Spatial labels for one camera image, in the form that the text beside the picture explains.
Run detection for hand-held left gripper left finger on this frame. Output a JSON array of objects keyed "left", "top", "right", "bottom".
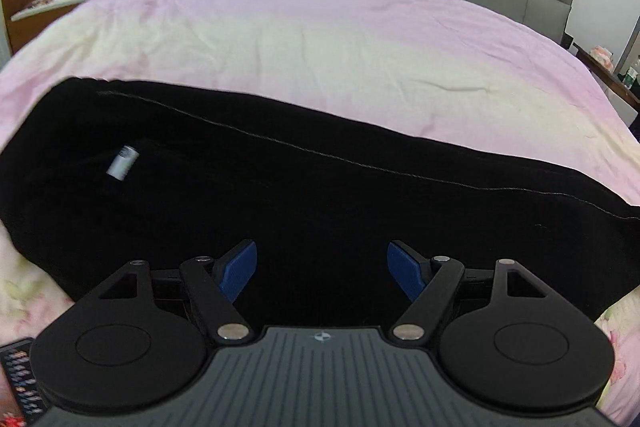
[{"left": 75, "top": 239, "right": 258, "bottom": 345}]

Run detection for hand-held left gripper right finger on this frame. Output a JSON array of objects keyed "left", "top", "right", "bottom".
[{"left": 387, "top": 239, "right": 573, "bottom": 348}]

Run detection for clear plastic water bottle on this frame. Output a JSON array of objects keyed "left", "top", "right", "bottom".
[{"left": 622, "top": 56, "right": 640, "bottom": 90}]

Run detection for black pants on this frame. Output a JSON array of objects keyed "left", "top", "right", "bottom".
[{"left": 0, "top": 77, "right": 640, "bottom": 329}]

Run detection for pink tissue box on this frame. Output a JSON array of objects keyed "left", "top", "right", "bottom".
[{"left": 589, "top": 47, "right": 616, "bottom": 70}]

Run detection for white nightstand with brown top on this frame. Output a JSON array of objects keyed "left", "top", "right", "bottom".
[{"left": 572, "top": 42, "right": 640, "bottom": 114}]

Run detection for dark printed card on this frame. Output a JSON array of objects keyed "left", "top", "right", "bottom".
[{"left": 0, "top": 337, "right": 48, "bottom": 427}]

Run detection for beige wardrobe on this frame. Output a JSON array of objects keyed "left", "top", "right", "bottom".
[{"left": 620, "top": 14, "right": 640, "bottom": 68}]

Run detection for pink floral duvet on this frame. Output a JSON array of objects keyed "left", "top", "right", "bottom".
[{"left": 0, "top": 0, "right": 640, "bottom": 427}]

